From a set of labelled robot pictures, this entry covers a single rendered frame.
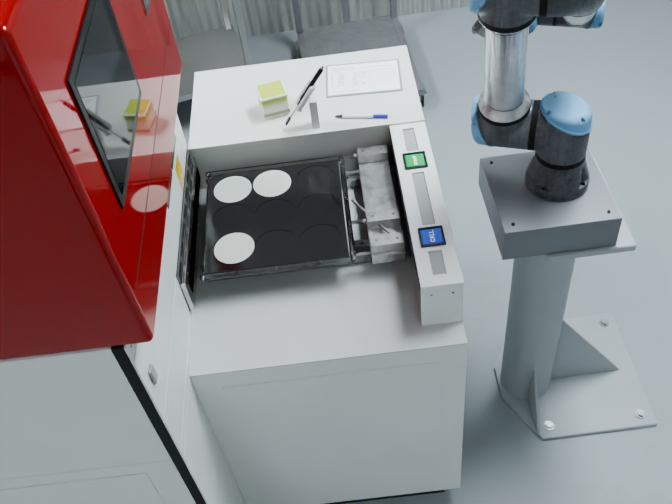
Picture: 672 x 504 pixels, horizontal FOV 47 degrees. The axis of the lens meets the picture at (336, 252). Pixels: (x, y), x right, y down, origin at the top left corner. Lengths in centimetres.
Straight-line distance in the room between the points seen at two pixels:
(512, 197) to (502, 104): 27
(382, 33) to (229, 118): 193
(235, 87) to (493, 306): 123
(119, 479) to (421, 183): 96
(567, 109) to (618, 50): 228
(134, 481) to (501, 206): 104
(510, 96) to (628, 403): 127
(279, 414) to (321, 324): 26
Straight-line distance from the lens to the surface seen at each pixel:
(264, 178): 203
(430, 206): 182
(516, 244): 186
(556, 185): 188
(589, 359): 263
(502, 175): 197
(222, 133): 209
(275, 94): 207
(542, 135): 181
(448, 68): 390
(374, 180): 200
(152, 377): 147
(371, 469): 220
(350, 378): 179
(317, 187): 197
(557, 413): 260
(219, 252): 187
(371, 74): 221
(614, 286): 296
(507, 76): 168
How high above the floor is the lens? 224
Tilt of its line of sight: 48 degrees down
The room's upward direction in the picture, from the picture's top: 8 degrees counter-clockwise
